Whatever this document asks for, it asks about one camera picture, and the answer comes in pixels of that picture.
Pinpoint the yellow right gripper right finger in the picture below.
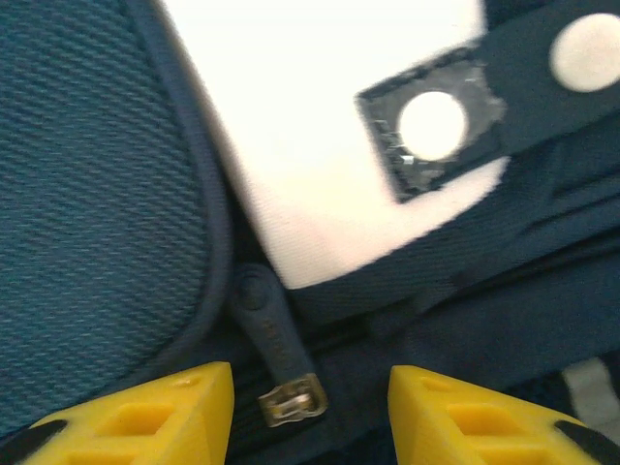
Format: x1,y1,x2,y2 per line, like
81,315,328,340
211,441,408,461
388,364,620,465

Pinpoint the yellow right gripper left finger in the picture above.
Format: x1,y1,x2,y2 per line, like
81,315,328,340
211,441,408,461
0,361,237,465

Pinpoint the navy zipper pull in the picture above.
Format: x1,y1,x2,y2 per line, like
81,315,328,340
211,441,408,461
230,263,331,430

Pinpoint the navy blue backpack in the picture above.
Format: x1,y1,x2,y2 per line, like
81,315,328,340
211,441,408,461
0,0,620,465

